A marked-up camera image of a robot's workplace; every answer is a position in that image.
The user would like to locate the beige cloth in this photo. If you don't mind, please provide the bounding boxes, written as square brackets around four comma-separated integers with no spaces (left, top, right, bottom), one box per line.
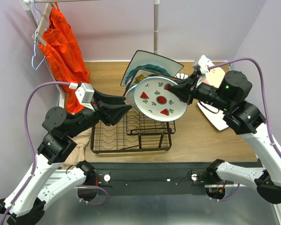
[61,128,92,170]

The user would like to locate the pink and cream round plate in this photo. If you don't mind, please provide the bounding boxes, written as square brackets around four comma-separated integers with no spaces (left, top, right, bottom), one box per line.
[204,67,225,88]

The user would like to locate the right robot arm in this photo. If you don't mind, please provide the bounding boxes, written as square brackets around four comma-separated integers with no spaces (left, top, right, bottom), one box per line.
[167,71,281,204]

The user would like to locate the orange shorts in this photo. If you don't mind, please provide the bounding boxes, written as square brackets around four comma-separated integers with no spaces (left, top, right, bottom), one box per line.
[38,2,91,113]

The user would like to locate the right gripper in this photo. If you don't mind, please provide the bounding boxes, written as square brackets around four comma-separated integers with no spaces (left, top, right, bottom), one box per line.
[167,69,232,113]

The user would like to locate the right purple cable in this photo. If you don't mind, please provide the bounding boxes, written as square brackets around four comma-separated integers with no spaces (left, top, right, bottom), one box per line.
[207,57,281,202]

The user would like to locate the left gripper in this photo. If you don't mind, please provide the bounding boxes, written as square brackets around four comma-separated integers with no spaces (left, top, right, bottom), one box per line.
[67,87,133,138]

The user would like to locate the wooden clip hanger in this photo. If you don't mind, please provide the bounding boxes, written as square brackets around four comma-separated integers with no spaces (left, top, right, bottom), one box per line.
[32,2,58,46]

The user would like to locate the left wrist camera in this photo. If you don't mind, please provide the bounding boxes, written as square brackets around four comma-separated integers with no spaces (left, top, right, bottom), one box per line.
[75,83,95,111]

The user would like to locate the white clothes rack frame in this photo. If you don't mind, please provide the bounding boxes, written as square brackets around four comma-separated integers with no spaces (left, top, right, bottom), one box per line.
[20,0,161,55]

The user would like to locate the blue and cream round plate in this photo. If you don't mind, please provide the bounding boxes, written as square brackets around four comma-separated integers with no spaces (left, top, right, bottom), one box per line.
[125,85,137,108]

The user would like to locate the blue striped round plate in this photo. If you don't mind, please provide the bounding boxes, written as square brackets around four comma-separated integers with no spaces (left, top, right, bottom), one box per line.
[175,73,189,81]

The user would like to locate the black wire dish rack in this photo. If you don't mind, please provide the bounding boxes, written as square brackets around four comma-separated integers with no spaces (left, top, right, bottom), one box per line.
[90,111,176,154]

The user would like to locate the watermelon round plate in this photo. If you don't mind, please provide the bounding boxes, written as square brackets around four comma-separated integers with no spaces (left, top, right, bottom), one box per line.
[133,77,188,122]

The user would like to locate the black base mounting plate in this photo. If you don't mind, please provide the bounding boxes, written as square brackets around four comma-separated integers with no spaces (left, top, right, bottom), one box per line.
[84,162,256,196]

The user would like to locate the teal rimmed plate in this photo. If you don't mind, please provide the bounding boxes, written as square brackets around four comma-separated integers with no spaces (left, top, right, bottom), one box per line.
[126,64,170,82]

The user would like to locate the purple cable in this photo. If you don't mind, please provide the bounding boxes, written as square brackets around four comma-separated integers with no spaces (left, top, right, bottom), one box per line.
[0,81,108,225]
[207,57,281,202]

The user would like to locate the grey square plate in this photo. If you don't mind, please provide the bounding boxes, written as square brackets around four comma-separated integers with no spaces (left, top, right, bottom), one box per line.
[197,102,228,131]

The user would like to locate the large white square plate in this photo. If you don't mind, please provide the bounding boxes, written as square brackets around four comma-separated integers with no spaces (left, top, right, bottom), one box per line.
[120,50,184,86]

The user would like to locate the flower square plate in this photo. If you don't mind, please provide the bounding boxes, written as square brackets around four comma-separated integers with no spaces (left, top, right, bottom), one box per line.
[126,68,178,90]

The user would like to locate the blue wire hanger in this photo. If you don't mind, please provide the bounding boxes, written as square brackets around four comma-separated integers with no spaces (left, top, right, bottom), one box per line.
[31,0,45,71]

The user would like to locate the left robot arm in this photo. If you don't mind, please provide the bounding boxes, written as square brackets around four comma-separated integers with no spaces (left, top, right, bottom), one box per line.
[0,87,131,225]

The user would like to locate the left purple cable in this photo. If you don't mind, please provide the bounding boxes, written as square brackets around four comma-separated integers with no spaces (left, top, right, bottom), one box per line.
[0,81,108,225]

